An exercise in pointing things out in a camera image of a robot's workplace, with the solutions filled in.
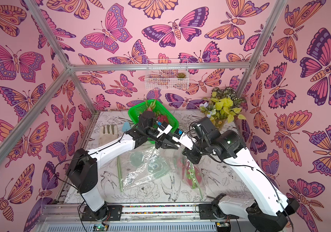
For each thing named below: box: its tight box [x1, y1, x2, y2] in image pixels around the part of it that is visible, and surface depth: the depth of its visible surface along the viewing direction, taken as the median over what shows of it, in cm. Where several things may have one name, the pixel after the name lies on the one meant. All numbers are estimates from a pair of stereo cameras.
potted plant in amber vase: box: [199, 86, 246, 131], surface depth 96 cm
